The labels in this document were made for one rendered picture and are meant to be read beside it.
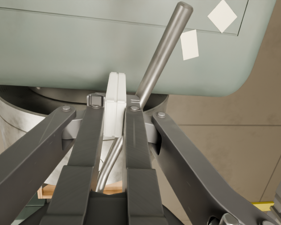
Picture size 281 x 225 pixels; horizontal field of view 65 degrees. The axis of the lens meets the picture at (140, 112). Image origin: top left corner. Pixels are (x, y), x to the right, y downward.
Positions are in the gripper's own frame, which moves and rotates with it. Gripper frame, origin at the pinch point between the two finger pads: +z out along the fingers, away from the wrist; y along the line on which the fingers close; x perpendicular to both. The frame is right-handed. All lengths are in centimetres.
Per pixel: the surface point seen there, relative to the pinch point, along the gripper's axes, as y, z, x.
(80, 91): -5.3, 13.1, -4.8
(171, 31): 3.4, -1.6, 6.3
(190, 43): 7.8, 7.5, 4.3
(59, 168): -7.6, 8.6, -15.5
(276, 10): 103, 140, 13
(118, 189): 3, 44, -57
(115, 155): 0.4, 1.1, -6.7
